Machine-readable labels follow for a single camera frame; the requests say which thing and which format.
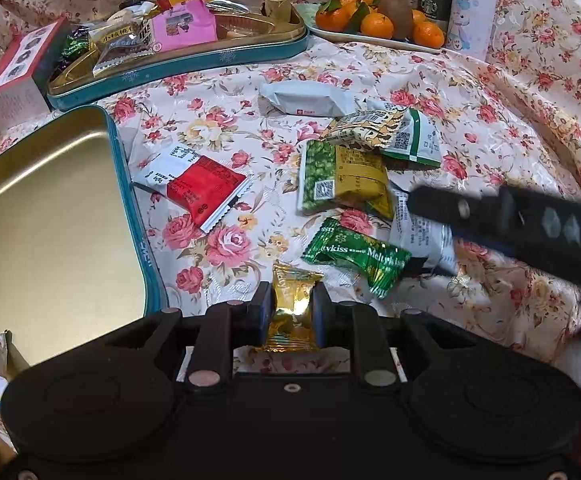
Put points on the red white small box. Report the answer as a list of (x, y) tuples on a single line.
[(26, 68)]

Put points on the gold candy wrapper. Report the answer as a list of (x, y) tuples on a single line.
[(291, 327)]

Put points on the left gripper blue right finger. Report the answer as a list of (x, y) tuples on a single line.
[(323, 312)]

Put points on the teal tin tray with snacks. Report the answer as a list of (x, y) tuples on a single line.
[(242, 39)]

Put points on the front right tangerine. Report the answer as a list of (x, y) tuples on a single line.
[(428, 34)]

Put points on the red white snack packet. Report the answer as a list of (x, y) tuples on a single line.
[(206, 189)]

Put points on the green pea yellow snack packet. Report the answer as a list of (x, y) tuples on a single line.
[(333, 175)]

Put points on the yellow patterned biscuit packet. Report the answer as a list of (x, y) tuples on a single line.
[(372, 130)]

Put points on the purple rabbit thermos bottle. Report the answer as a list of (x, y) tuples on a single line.
[(470, 27)]

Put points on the left tangerine with leaf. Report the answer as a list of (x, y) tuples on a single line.
[(333, 21)]

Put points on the green meltykiss candy packet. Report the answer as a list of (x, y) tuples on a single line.
[(380, 263)]

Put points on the front middle tangerine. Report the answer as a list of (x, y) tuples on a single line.
[(377, 25)]

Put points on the floral sofa cover cloth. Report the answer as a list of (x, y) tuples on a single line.
[(514, 119)]

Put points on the pink snack packet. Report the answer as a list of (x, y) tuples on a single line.
[(186, 24)]

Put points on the white green striped snack packet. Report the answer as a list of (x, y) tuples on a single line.
[(416, 139)]

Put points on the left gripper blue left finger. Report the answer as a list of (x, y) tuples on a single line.
[(259, 312)]

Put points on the white text snack packet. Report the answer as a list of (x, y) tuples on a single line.
[(430, 243)]

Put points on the brown kiwi fruit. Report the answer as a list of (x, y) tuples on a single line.
[(400, 14)]

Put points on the dark starbucks coffee can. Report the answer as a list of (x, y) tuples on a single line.
[(437, 11)]

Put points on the empty teal tin box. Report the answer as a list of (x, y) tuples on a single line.
[(75, 260)]

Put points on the pale grey snack bar packet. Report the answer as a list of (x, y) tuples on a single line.
[(309, 98)]

